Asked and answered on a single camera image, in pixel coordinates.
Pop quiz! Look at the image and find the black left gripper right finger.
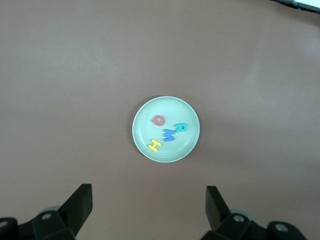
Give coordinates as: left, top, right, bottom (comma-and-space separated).
201, 185, 307, 240

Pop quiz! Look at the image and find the teal foam letter R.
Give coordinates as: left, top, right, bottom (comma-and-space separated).
174, 122, 188, 133

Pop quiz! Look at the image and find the yellow foam letter H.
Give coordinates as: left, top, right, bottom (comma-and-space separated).
147, 139, 161, 153

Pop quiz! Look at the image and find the white table edge rail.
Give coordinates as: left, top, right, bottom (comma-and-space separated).
272, 0, 320, 13

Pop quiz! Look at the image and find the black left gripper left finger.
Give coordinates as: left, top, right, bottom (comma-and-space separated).
0, 183, 94, 240

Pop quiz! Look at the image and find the green plate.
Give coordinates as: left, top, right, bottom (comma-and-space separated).
131, 96, 201, 164

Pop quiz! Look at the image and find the blue capital foam letter W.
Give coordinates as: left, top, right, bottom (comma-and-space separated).
162, 128, 176, 143

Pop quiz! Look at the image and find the red foam letter Q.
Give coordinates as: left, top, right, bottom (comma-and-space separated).
151, 114, 166, 127

